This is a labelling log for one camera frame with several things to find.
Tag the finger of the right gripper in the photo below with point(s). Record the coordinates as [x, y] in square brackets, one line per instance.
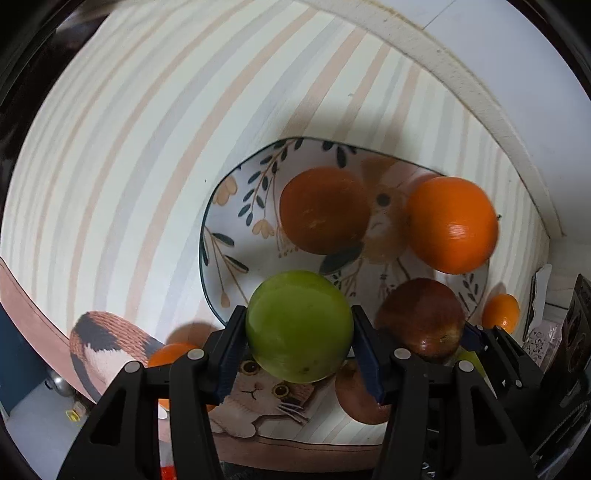
[474, 339]
[509, 368]

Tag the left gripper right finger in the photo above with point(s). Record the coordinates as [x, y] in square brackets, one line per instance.
[445, 422]

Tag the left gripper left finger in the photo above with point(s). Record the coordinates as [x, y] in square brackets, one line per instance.
[120, 439]

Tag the green fruit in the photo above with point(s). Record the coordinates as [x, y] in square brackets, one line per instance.
[468, 361]
[299, 326]

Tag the dark red apple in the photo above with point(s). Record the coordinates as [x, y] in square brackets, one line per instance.
[425, 316]

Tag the brownish red apple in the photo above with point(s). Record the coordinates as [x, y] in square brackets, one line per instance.
[355, 399]

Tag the small tangerine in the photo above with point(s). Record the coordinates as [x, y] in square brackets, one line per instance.
[165, 356]

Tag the large orange on plate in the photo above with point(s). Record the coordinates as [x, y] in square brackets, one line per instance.
[452, 225]

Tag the small dark orange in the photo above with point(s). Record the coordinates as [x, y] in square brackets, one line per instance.
[325, 210]

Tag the floral ceramic plate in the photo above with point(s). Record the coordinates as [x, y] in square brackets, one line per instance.
[242, 241]

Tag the striped cat table mat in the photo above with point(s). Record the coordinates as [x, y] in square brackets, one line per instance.
[100, 239]

